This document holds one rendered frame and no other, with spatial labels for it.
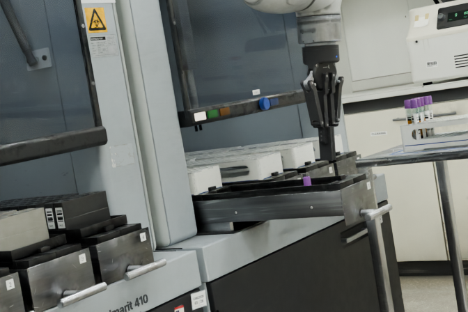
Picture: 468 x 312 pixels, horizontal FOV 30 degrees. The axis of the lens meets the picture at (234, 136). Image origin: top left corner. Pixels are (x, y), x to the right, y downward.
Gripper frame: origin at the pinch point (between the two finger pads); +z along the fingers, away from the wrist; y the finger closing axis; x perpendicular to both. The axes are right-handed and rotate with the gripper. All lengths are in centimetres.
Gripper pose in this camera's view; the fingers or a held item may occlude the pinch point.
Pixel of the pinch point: (326, 143)
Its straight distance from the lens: 181.2
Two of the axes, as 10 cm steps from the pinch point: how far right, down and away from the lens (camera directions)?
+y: -6.4, 1.2, -7.6
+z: 0.8, 9.9, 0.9
